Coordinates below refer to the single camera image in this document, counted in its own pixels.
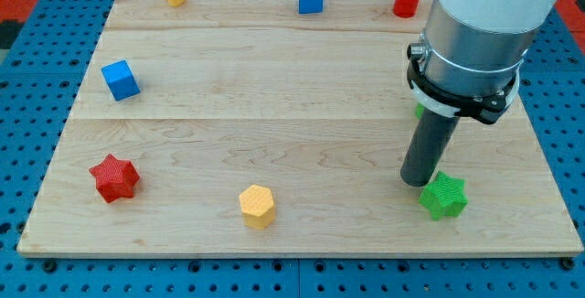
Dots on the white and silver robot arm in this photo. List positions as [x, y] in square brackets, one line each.
[467, 60]

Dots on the yellow hexagon block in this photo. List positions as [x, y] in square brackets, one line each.
[257, 207]

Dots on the light wooden board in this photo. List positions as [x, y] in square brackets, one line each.
[235, 93]

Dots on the green cylinder block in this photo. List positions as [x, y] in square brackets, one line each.
[419, 111]

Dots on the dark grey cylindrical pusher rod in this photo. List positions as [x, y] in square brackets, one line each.
[432, 134]

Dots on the green star block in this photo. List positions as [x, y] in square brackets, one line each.
[444, 196]

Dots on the red cylinder block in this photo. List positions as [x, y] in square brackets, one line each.
[405, 8]

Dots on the blue cube block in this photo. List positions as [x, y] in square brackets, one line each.
[120, 80]

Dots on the red star block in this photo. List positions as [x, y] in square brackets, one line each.
[114, 178]

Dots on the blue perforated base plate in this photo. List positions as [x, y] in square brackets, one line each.
[40, 76]

